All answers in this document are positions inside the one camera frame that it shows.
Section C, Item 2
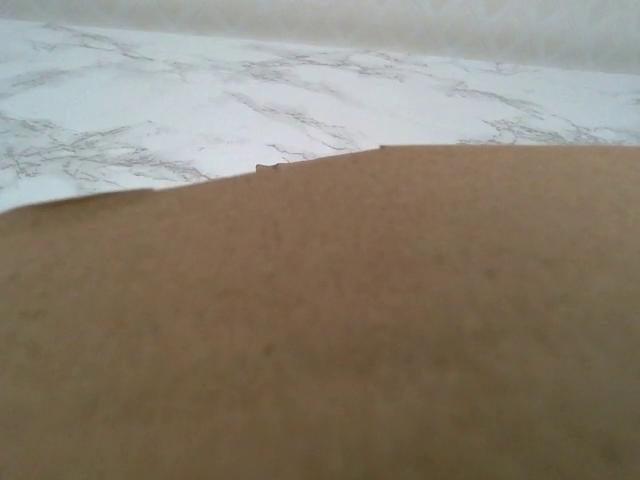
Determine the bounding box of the brown cardboard box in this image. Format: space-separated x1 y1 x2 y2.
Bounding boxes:
0 143 640 480

